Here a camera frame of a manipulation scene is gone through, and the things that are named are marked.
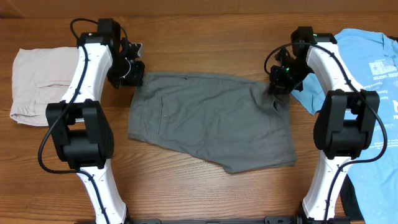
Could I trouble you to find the grey shorts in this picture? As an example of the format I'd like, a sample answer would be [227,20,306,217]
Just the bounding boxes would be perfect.
[127,72,297,173]

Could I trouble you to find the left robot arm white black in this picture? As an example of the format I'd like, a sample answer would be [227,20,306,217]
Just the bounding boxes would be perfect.
[38,18,145,223]

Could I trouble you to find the light blue printed t-shirt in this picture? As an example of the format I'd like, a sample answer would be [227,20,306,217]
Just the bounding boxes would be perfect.
[291,28,398,224]

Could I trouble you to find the folded beige shorts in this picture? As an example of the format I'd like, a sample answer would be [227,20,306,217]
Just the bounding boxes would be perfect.
[10,47,78,126]

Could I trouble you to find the black garment under t-shirt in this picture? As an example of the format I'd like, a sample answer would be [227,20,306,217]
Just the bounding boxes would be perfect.
[340,182,364,221]

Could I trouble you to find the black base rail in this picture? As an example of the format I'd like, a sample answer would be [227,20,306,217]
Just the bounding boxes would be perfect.
[74,215,352,224]

